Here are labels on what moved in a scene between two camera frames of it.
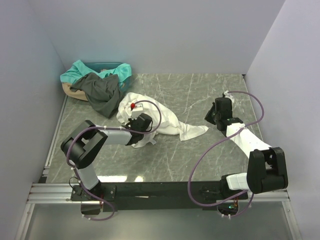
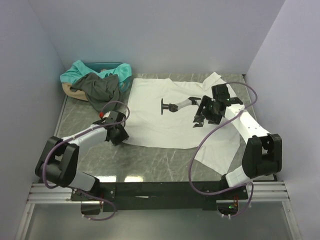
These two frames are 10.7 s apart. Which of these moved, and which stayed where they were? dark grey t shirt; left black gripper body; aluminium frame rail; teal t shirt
Moved: left black gripper body
Stayed: aluminium frame rail; teal t shirt; dark grey t shirt
